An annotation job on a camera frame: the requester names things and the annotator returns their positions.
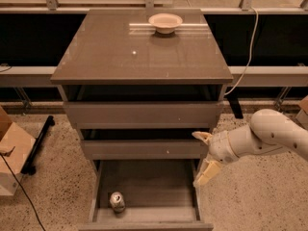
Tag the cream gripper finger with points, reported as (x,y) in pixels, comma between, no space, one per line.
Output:
(208,168)
(202,136)

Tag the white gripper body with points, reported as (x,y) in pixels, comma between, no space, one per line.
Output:
(219,148)

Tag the silver 7up can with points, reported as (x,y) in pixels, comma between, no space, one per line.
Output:
(117,202)

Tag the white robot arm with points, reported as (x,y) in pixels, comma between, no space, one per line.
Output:
(268,132)

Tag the bottom open grey drawer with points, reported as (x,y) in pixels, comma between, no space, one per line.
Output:
(159,196)

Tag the grey drawer cabinet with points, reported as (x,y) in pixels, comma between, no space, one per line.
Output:
(117,40)

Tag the middle grey drawer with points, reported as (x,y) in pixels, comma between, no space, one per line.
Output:
(141,150)

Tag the top grey drawer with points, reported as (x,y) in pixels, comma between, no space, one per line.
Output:
(116,115)

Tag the cardboard box right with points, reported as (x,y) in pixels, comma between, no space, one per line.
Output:
(302,116)

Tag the cardboard box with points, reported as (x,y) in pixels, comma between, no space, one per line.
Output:
(16,145)
(302,116)

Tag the white bowl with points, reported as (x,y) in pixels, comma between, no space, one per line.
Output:
(165,23)

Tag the black bar on floor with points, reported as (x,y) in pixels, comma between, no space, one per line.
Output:
(29,167)

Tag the cardboard box left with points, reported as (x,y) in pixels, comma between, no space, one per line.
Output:
(16,145)

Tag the metal window rail frame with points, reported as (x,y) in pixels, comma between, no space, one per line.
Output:
(229,76)

